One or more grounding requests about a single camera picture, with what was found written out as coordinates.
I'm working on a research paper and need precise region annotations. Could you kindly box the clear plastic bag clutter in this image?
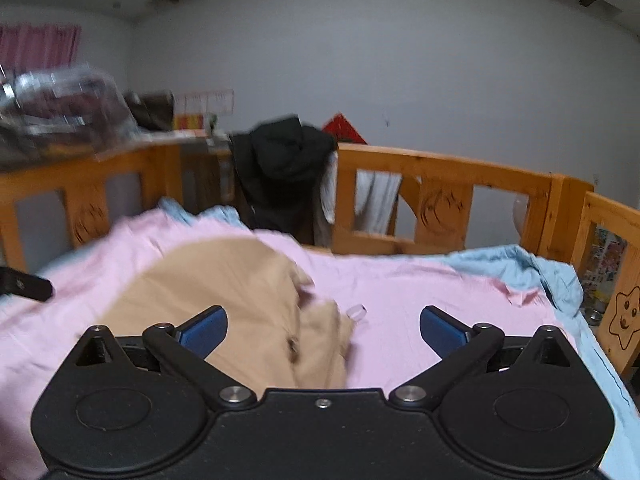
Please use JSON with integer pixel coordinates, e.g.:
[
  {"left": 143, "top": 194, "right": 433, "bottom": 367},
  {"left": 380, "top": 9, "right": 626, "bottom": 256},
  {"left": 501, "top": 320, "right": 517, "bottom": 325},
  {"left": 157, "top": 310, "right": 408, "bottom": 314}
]
[{"left": 0, "top": 62, "right": 138, "bottom": 156}]

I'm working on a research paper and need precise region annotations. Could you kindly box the wall calendar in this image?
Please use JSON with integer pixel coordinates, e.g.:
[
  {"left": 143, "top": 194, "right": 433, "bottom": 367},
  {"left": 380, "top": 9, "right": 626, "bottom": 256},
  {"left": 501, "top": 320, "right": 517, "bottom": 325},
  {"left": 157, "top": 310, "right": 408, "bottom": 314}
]
[{"left": 172, "top": 89, "right": 236, "bottom": 131}]

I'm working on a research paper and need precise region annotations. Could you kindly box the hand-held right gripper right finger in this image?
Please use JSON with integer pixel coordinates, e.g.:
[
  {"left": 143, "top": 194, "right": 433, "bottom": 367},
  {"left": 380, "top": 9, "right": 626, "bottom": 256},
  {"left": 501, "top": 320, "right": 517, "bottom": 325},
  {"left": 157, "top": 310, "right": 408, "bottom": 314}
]
[{"left": 389, "top": 305, "right": 576, "bottom": 408}]

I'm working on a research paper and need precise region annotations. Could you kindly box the white ribbed garment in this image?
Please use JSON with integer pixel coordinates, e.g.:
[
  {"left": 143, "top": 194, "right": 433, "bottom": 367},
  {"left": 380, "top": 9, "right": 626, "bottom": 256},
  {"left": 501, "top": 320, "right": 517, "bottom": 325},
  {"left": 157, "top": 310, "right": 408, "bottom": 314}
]
[{"left": 315, "top": 152, "right": 403, "bottom": 236}]

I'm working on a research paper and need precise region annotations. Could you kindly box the dark bag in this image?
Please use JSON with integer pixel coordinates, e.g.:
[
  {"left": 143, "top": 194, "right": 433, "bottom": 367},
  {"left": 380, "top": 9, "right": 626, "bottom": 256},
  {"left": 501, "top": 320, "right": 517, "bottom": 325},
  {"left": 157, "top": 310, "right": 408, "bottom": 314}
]
[{"left": 122, "top": 90, "right": 176, "bottom": 133}]

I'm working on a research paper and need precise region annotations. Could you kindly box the tan hooded coat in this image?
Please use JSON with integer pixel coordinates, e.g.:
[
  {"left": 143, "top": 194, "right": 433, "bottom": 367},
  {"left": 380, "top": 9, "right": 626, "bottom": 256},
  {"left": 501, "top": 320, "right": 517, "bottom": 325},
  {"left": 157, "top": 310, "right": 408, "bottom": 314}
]
[{"left": 97, "top": 236, "right": 356, "bottom": 391}]

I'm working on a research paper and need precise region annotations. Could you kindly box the colourful printed poster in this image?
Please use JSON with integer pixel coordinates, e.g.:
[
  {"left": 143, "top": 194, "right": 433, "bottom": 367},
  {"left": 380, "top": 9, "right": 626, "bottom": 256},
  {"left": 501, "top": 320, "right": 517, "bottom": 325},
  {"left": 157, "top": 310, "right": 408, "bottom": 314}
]
[{"left": 582, "top": 227, "right": 628, "bottom": 301}]

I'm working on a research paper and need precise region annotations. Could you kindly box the wooden bed frame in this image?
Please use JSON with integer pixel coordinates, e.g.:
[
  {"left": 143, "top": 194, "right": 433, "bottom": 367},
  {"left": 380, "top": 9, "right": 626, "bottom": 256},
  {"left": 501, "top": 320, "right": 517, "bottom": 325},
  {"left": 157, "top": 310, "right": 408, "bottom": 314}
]
[{"left": 0, "top": 142, "right": 640, "bottom": 381}]

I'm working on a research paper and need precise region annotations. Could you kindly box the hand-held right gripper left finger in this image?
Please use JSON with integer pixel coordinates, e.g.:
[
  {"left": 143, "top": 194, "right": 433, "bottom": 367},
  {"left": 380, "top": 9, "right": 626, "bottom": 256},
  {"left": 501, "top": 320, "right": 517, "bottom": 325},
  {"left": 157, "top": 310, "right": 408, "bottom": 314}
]
[{"left": 75, "top": 305, "right": 258, "bottom": 408}]

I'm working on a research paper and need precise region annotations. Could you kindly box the black padded jacket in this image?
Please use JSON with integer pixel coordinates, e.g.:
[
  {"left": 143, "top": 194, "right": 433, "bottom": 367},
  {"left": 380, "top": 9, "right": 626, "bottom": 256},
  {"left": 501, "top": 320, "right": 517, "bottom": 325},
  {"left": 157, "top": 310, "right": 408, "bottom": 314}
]
[{"left": 229, "top": 116, "right": 340, "bottom": 248}]

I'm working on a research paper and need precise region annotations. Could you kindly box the red paper wall decoration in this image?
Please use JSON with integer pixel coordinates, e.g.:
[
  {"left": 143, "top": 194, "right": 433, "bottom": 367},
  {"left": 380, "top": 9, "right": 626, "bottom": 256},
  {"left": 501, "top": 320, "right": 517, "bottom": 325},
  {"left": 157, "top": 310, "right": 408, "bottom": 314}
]
[{"left": 320, "top": 112, "right": 368, "bottom": 146}]

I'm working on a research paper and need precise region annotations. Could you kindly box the pink bed sheet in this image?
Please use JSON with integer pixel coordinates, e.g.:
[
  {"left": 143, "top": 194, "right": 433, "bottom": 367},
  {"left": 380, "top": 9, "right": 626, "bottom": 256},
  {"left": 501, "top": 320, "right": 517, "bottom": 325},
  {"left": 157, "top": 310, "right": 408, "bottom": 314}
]
[{"left": 0, "top": 208, "right": 581, "bottom": 480}]

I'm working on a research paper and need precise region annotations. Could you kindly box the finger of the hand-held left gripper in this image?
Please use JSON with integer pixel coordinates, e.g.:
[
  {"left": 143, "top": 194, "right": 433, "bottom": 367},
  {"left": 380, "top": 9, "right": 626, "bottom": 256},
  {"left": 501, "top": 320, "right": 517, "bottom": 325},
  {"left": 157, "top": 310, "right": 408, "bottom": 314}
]
[{"left": 0, "top": 266, "right": 54, "bottom": 303}]

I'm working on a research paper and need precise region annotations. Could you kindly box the pink curtain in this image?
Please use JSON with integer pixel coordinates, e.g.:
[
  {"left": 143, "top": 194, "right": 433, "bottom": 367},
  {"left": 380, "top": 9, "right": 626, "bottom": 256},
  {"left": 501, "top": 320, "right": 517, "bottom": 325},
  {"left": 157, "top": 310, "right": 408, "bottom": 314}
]
[{"left": 0, "top": 24, "right": 82, "bottom": 73}]

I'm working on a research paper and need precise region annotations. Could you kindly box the light blue bed sheet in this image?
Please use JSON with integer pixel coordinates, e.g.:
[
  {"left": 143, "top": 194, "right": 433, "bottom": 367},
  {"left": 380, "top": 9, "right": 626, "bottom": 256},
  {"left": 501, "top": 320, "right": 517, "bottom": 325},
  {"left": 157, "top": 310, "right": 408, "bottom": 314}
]
[{"left": 0, "top": 197, "right": 640, "bottom": 480}]

